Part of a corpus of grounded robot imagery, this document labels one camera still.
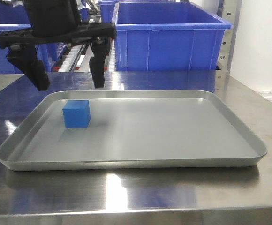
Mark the steel shelf upright post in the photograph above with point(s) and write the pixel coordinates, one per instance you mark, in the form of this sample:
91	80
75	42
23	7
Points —
229	10

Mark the white roller conveyor rail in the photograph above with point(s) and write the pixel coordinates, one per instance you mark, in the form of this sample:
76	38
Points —
71	61

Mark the grey metal tray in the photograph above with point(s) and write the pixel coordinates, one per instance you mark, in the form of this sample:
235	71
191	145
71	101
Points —
133	129

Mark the blue plastic bin rear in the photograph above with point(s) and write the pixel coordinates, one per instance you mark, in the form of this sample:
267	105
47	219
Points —
107	6

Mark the blue cube block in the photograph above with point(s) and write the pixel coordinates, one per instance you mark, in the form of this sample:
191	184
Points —
76	114

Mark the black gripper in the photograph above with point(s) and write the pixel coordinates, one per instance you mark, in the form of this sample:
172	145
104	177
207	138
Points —
56	21

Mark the blue plastic bin right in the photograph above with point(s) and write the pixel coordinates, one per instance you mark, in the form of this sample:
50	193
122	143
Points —
163	36

